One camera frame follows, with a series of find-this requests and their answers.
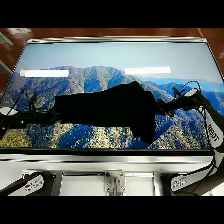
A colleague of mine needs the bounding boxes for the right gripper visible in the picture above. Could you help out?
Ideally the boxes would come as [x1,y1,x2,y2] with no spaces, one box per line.
[155,99,177,117]

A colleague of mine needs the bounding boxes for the black garment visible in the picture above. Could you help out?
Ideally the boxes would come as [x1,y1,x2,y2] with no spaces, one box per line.
[53,80,158,146]

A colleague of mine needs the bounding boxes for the black cable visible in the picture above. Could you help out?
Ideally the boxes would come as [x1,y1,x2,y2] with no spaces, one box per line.
[180,80,203,98]

